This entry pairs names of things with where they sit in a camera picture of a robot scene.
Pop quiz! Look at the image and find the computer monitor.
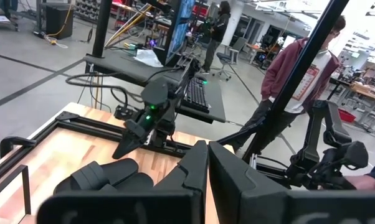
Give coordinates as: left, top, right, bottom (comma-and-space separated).
162, 0, 197, 67

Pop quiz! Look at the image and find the white crumpled paper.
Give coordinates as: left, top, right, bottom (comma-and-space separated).
133, 49, 164, 68

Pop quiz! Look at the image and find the black table handle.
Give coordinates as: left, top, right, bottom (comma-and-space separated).
0, 136, 37, 159

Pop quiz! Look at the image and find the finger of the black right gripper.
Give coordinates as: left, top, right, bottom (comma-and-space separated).
112, 119, 147, 160

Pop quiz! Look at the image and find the black rig frame post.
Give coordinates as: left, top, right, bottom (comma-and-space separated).
242, 0, 350, 164
92, 0, 113, 58

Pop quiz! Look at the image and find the grey office chair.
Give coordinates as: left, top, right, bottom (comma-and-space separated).
212, 36, 248, 82

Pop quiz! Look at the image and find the black keyboard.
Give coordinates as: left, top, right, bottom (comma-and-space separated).
183, 77, 211, 114

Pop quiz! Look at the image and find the person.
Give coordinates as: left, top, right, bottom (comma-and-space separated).
344, 161, 375, 191
201, 0, 232, 75
227, 14, 347, 153

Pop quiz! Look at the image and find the black cable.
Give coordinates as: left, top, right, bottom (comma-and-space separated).
65, 67, 182, 110

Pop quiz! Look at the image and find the wooden workbench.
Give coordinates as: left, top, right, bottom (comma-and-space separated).
329, 74, 375, 131

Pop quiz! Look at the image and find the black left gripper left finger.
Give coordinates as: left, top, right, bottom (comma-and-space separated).
153, 139, 209, 224

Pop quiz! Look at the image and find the black table border frame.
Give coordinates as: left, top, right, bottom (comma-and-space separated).
0, 110, 194, 189

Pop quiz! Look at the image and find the black desk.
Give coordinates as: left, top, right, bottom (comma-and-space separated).
83, 49, 227, 124

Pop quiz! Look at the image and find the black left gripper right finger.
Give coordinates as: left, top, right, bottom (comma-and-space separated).
207, 141, 290, 224

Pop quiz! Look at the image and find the red bin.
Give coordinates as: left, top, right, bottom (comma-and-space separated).
338, 108, 357, 123

